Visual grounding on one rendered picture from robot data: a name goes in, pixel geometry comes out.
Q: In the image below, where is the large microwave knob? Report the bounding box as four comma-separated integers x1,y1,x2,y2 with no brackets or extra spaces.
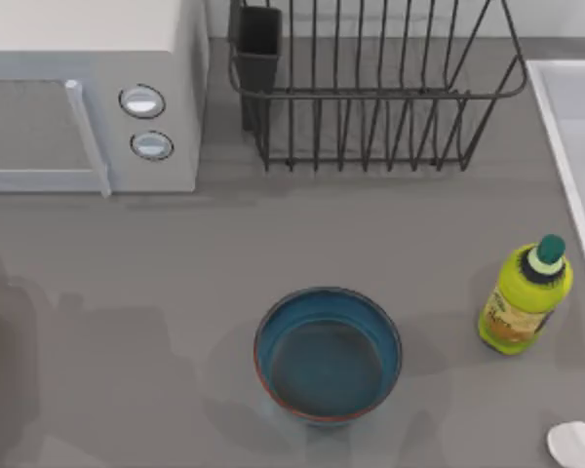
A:
118,83,168,120

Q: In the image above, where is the small microwave knob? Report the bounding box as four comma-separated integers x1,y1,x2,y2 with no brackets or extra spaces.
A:
129,130,176,162

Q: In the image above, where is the pale microwave oven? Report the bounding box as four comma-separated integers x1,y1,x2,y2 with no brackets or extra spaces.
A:
0,0,211,197

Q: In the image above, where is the white sink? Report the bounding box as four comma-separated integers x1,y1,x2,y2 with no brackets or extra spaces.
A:
525,58,585,327

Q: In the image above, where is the microwave door handle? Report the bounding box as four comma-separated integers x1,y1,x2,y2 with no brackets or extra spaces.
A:
64,79,113,198

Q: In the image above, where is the blue bowl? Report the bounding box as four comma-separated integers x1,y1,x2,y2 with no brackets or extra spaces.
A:
253,286,404,428

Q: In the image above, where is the yellow-green bottle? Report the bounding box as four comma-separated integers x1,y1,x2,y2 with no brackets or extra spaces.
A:
477,233,574,357

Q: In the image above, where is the black cutlery holder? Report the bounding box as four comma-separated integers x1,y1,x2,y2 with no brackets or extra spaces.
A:
228,4,283,133

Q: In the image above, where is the black wire dish rack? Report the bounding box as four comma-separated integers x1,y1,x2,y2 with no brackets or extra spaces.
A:
227,0,528,174

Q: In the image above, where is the microwave oven door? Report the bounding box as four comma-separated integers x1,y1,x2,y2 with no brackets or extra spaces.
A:
0,79,112,194

